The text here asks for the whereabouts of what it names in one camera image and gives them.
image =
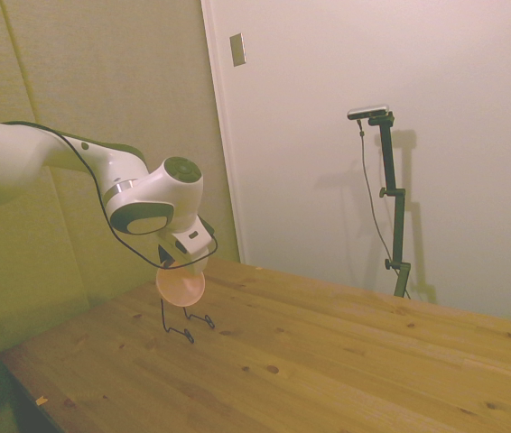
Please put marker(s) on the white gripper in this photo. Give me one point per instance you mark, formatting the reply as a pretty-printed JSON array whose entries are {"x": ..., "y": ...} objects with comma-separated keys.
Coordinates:
[{"x": 192, "y": 236}]

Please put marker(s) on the orange round plate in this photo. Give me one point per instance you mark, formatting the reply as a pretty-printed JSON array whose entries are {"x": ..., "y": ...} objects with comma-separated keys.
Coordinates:
[{"x": 179, "y": 288}]

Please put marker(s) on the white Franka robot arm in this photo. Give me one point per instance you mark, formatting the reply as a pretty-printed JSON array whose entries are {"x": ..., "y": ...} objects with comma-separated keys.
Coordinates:
[{"x": 57, "y": 158}]

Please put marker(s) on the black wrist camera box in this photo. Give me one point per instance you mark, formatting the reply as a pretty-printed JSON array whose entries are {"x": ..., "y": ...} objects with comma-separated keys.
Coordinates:
[{"x": 164, "y": 255}]

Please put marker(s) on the white door frame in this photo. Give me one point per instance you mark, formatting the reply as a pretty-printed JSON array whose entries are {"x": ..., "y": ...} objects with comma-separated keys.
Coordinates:
[{"x": 221, "y": 126}]

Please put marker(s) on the dark green camera stand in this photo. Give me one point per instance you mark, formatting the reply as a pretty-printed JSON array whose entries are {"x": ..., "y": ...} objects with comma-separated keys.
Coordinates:
[{"x": 395, "y": 203}]

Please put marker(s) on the grey wall switch plate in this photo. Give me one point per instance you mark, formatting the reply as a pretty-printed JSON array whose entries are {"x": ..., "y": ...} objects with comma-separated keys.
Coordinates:
[{"x": 238, "y": 49}]

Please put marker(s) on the grey exterior camera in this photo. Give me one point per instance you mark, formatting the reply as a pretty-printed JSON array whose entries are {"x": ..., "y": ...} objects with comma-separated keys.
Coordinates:
[{"x": 367, "y": 111}]

